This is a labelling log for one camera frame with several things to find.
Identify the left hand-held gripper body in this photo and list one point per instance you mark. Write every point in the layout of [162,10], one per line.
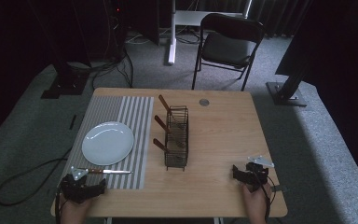
[74,188]

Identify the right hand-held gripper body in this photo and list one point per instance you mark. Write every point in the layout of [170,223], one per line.
[257,174]

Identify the person's left hand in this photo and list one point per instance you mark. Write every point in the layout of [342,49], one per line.
[74,211]

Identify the person's right hand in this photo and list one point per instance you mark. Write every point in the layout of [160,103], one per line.
[254,203]

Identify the white round plate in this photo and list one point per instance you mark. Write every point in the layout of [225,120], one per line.
[107,143]

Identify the small black floor object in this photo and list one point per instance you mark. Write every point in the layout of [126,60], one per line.
[72,122]

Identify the grey striped placemat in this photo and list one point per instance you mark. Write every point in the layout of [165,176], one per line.
[136,124]

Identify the round grey table grommet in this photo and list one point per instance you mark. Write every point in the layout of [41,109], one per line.
[204,102]

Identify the black metal stand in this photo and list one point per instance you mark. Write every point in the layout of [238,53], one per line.
[287,90]
[65,84]

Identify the black folding chair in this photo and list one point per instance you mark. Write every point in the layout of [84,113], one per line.
[230,46]

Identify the dark curtain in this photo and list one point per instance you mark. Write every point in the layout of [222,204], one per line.
[338,40]

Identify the white desk frame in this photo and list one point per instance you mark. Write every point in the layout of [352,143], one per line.
[172,37]

